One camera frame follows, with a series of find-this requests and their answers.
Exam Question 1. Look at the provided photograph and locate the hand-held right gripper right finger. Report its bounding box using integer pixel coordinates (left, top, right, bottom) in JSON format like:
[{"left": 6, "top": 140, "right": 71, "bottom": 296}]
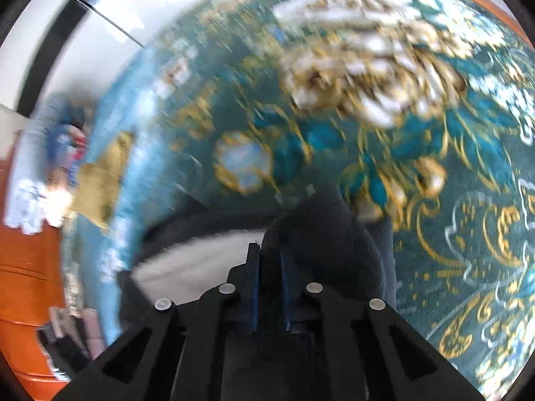
[{"left": 280, "top": 250, "right": 481, "bottom": 401}]

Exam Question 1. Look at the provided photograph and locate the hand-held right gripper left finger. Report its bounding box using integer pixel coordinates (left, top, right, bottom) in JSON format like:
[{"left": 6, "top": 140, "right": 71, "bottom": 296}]
[{"left": 52, "top": 242, "right": 262, "bottom": 401}]

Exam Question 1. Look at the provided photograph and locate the dark grey fleece garment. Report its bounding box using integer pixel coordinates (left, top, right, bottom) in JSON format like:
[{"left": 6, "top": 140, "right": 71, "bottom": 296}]
[{"left": 117, "top": 184, "right": 398, "bottom": 330}]

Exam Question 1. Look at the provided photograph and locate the yellow knitted cloth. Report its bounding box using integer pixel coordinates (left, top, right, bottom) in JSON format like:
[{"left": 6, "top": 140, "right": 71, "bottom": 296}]
[{"left": 73, "top": 131, "right": 134, "bottom": 228}]

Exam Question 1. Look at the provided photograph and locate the teal floral plush blanket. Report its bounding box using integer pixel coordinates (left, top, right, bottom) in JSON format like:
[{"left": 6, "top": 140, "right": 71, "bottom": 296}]
[{"left": 63, "top": 0, "right": 535, "bottom": 401}]

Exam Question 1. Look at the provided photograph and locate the folded floral print quilt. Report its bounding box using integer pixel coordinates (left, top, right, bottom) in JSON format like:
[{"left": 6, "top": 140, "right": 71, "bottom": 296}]
[{"left": 52, "top": 121, "right": 90, "bottom": 222}]

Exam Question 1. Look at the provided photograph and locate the orange wooden headboard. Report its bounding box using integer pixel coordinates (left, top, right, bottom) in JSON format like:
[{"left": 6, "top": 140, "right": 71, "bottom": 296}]
[{"left": 0, "top": 134, "right": 109, "bottom": 389}]

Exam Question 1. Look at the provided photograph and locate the folded light blue quilt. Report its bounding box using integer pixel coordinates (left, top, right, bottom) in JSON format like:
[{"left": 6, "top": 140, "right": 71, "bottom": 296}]
[{"left": 4, "top": 92, "right": 97, "bottom": 235}]

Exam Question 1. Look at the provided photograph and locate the glossy white wardrobe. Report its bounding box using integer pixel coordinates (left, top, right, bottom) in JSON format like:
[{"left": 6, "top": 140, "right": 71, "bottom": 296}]
[{"left": 0, "top": 0, "right": 255, "bottom": 118}]

